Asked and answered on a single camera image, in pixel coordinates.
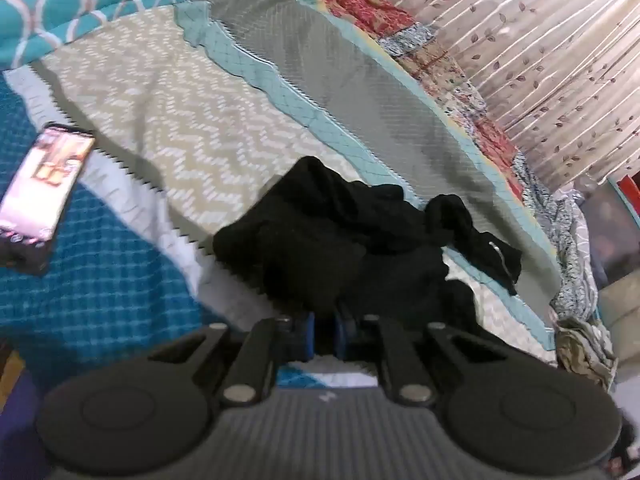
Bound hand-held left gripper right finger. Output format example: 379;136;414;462
333;314;507;407

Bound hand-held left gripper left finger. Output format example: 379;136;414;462
148;313;316;407

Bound black pants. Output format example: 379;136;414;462
212;156;523;357

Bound teal checked bedsheet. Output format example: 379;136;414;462
0;76;281;392

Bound grey chevron quilt teal border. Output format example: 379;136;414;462
2;0;562;392

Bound grey white patterned cloth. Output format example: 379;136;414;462
515;150;602;322

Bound olive crumpled cloth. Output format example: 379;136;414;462
552;317;619;392

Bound beige box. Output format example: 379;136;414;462
597;280;640;362

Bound plastic storage box teal lid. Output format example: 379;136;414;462
580;174;640;287

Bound smartphone with lit screen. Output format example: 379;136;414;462
0;122;97;244

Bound beige leaf print curtain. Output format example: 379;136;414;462
375;0;640;197

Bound teal wavy patterned blanket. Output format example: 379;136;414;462
0;0;212;69

